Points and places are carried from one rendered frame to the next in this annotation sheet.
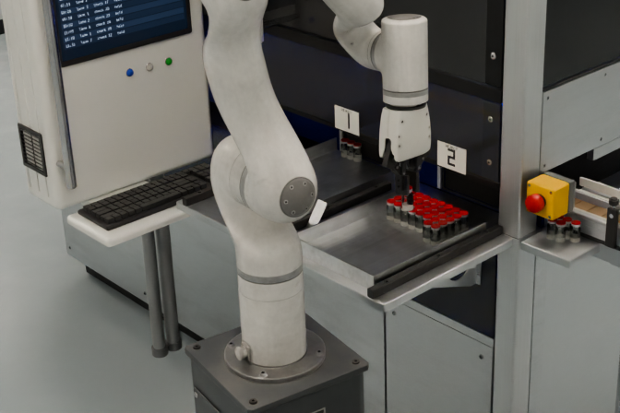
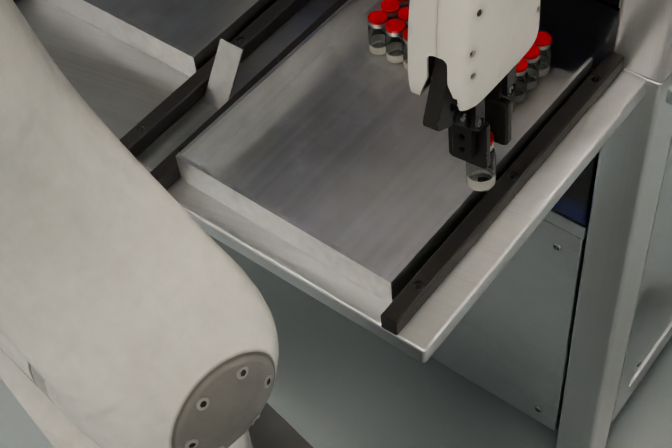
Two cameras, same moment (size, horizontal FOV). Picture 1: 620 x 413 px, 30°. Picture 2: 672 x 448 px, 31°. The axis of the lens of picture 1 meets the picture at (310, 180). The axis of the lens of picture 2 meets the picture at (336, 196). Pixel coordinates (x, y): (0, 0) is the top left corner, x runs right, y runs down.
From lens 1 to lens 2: 1.46 m
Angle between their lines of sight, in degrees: 26
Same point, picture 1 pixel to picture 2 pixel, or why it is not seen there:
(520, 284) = (653, 152)
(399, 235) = (409, 102)
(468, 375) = (527, 265)
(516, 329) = (636, 221)
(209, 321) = not seen: hidden behind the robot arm
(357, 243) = (324, 142)
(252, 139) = (38, 306)
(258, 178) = (88, 408)
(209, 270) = not seen: hidden behind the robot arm
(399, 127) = (470, 31)
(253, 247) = not seen: outside the picture
